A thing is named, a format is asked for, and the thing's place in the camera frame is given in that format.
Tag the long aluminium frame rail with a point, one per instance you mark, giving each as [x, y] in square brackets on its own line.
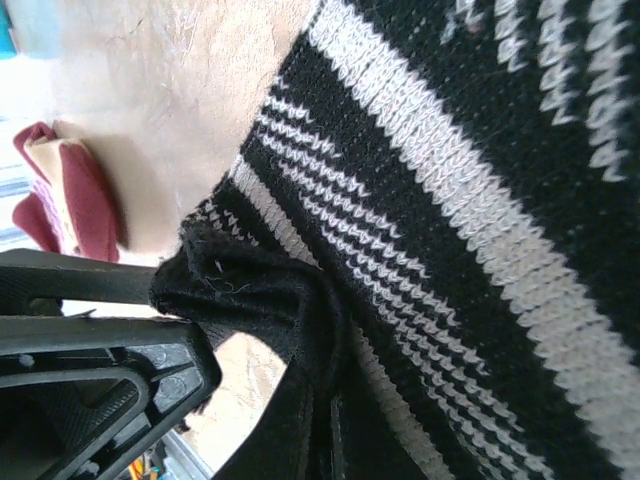
[187, 462]

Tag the red beige striped sock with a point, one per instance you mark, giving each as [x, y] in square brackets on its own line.
[85, 200]

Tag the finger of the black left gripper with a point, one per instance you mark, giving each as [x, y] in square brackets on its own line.
[100, 345]
[75, 280]

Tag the black white patterned sock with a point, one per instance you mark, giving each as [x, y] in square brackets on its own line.
[450, 250]

